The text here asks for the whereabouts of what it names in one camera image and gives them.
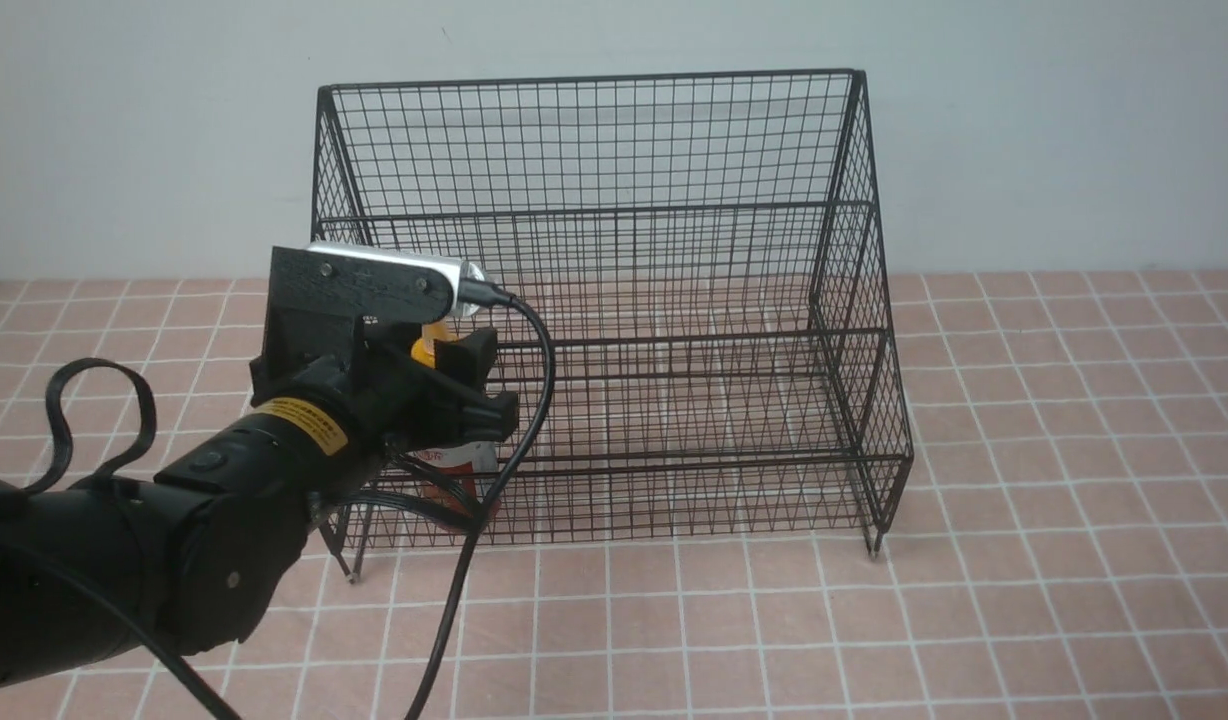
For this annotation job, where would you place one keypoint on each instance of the red sauce bottle yellow cap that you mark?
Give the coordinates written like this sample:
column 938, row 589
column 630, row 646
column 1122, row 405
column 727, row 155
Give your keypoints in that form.
column 469, row 465

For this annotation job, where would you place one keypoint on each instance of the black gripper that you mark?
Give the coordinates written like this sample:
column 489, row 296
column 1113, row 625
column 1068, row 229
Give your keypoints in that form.
column 332, row 381

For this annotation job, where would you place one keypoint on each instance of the silver wrist camera black mount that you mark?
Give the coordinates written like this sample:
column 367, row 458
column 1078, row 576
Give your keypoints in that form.
column 354, row 280

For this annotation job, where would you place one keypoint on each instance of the black wire mesh shelf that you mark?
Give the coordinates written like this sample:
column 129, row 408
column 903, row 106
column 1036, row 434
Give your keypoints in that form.
column 706, row 250

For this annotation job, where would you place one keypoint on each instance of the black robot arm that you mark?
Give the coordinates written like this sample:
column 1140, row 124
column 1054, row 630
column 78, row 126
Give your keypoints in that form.
column 191, row 559

